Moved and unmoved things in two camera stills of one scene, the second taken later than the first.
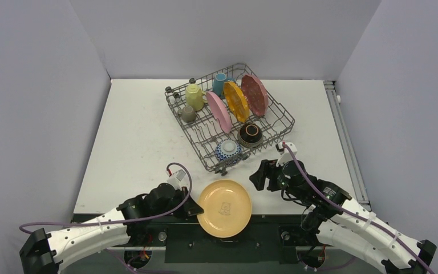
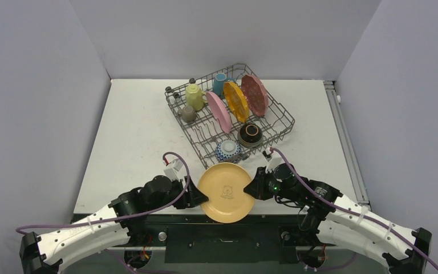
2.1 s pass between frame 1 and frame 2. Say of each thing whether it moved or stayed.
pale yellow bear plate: moved
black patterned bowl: stayed
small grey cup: stayed
